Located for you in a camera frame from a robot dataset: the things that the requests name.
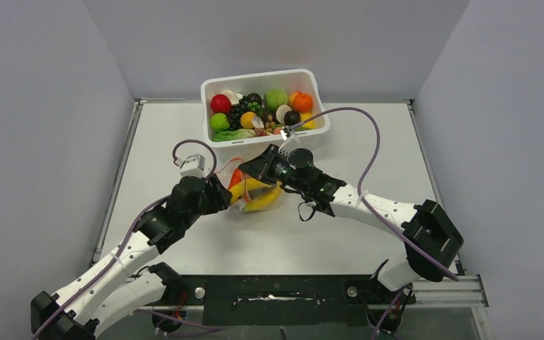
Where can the orange toy tangerine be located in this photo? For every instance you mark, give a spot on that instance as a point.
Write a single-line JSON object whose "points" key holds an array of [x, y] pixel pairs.
{"points": [[303, 103]]}

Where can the aluminium table frame rail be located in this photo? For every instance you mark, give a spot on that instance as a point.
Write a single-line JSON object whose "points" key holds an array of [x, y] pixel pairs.
{"points": [[98, 146]]}

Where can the yellow toy banana bunch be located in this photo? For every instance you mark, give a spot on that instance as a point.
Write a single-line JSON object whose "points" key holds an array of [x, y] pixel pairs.
{"points": [[265, 201]]}

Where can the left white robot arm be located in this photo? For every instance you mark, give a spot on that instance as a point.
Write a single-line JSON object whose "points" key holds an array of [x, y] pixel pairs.
{"points": [[101, 296]]}

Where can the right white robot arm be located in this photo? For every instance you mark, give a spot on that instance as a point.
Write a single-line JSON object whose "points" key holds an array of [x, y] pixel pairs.
{"points": [[431, 240]]}

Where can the yellow toy fruit slice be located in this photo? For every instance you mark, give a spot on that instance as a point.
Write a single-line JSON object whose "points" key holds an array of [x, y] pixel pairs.
{"points": [[307, 124]]}

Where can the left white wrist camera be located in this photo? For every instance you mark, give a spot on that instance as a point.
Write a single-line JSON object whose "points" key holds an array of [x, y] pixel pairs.
{"points": [[194, 166]]}

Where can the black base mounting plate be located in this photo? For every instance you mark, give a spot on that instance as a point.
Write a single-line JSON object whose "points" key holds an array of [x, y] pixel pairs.
{"points": [[355, 300]]}

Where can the dark toy eggplant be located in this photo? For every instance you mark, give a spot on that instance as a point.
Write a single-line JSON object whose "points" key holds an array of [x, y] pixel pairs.
{"points": [[292, 117]]}

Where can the red toy apple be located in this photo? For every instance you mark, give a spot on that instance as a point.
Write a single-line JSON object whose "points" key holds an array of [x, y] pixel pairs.
{"points": [[220, 103]]}

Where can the clear orange-zip bag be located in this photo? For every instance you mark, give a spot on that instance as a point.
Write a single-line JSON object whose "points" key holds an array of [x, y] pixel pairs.
{"points": [[224, 174]]}

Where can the yellow toy lemon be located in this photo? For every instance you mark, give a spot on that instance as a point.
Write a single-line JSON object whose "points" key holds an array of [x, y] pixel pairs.
{"points": [[246, 120]]}

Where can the toy carrot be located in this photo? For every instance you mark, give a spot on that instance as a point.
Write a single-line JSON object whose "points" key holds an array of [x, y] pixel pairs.
{"points": [[236, 178]]}

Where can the single yellow toy banana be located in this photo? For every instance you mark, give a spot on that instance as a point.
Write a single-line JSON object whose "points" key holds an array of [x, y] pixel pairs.
{"points": [[242, 191]]}

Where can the green toy cabbage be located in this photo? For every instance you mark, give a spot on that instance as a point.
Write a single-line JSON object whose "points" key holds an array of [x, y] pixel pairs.
{"points": [[275, 98]]}

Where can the green toy leaf vegetable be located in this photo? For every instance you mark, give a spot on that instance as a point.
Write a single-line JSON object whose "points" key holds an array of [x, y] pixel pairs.
{"points": [[231, 135]]}

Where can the black toy grapes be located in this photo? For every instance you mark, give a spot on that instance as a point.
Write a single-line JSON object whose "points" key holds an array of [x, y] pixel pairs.
{"points": [[251, 102]]}

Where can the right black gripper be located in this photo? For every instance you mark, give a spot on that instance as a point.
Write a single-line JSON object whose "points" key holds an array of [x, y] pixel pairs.
{"points": [[261, 167]]}

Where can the white toy mushroom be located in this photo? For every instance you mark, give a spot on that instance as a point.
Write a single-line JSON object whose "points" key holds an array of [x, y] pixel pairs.
{"points": [[257, 122]]}

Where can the white toy garlic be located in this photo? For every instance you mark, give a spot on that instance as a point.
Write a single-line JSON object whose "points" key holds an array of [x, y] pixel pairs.
{"points": [[232, 96]]}

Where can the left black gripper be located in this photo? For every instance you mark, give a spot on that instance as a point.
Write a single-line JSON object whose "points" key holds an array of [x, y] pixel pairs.
{"points": [[219, 196]]}

